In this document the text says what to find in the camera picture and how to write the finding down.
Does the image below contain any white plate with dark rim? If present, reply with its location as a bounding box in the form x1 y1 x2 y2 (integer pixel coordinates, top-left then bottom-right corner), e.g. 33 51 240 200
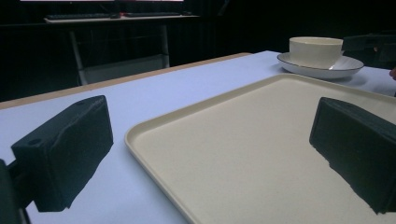
276 51 365 79

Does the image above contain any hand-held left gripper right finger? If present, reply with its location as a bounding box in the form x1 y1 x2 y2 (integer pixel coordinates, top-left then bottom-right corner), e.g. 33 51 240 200
308 96 396 216

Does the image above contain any black keyboard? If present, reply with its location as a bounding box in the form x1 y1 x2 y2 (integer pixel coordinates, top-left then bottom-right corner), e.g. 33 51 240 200
45 12 112 21
123 11 182 18

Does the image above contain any cream ceramic bowl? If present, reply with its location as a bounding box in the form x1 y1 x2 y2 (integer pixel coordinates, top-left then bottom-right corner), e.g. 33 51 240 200
289 36 345 70

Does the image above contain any beige plastic tray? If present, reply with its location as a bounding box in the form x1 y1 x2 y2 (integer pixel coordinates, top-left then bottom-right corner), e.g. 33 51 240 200
124 73 396 224

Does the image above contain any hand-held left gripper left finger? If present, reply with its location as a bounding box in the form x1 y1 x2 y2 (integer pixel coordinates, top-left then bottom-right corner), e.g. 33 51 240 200
7 94 114 213

